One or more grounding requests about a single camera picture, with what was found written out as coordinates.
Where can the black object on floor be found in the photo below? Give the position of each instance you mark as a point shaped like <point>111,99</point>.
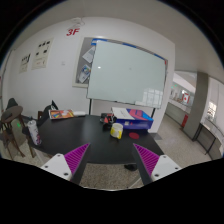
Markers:
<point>131,167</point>

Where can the black chair behind table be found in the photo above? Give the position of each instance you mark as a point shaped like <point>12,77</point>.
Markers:
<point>44,115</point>

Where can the blue cardboard box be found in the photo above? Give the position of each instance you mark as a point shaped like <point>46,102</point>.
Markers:
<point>141,120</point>

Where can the large white whiteboard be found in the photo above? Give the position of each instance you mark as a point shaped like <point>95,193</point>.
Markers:
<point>125,74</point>

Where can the dark wooden chair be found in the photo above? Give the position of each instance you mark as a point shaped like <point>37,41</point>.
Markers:
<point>13,111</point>

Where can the red round coaster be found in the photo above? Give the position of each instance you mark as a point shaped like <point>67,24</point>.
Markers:
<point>134,135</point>

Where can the small black red object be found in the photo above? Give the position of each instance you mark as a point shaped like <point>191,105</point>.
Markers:
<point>107,119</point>

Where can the white yellow mug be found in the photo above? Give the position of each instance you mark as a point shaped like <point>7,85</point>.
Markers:
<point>116,130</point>

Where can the white wall poster left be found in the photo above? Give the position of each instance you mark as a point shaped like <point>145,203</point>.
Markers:
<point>24,63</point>

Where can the white flat object on table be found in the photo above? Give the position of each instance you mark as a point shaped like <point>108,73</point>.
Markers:
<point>79,113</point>

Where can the white paper sheet on box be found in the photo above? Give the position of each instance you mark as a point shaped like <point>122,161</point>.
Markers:
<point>121,113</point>

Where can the red fire extinguisher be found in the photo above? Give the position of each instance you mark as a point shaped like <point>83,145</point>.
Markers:
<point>184,121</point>

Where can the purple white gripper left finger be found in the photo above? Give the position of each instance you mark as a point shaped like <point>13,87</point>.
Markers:
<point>69,166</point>

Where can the white wall poster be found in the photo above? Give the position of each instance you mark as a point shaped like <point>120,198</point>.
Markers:
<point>24,63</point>
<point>41,54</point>

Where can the black table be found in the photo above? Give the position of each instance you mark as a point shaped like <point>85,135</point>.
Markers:
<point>64,135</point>

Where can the clear plastic water bottle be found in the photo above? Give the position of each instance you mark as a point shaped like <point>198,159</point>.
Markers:
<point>34,133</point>

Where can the white wall poster right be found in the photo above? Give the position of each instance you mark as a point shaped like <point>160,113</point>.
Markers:
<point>41,54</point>

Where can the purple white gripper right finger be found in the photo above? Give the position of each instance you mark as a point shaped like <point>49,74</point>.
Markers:
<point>153,167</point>

